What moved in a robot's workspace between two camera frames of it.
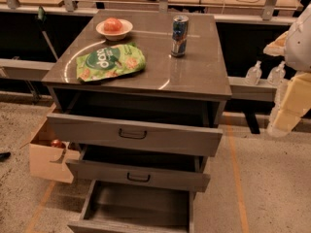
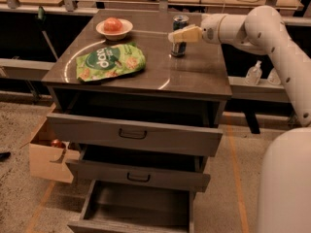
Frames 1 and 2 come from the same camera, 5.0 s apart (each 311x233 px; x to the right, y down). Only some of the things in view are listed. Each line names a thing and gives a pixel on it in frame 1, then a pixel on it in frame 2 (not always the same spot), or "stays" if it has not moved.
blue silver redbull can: (180, 25) stays
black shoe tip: (4, 155) stays
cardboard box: (46, 160) stays
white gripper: (299, 46) -> (210, 29)
